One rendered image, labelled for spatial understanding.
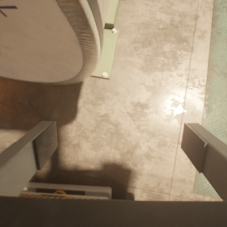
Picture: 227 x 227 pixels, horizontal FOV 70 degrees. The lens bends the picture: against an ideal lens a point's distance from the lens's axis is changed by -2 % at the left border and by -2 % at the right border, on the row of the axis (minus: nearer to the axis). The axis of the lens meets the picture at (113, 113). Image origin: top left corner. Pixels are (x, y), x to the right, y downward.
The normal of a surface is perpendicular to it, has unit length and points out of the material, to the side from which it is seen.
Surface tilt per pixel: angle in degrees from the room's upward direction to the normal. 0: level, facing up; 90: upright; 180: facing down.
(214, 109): 0
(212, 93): 0
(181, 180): 0
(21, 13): 90
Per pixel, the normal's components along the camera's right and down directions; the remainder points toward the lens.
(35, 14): -0.20, 0.97
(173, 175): -0.07, -0.13
